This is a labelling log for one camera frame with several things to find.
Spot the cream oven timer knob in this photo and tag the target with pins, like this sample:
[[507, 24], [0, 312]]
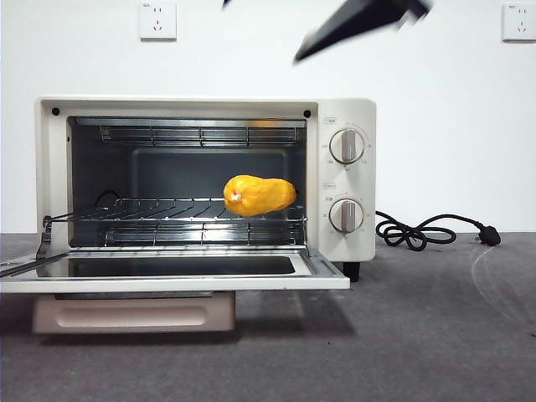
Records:
[[346, 215]]

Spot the cream Toshiba toaster oven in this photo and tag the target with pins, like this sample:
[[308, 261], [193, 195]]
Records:
[[368, 188]]

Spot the cream oven temperature knob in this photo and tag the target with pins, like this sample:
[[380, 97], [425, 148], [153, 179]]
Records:
[[346, 146]]

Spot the white wall socket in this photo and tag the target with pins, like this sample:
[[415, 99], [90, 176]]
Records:
[[511, 34], [146, 33]]

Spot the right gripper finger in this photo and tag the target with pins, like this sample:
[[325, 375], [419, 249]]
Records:
[[226, 3], [356, 21]]

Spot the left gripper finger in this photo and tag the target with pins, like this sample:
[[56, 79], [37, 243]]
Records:
[[29, 265]]

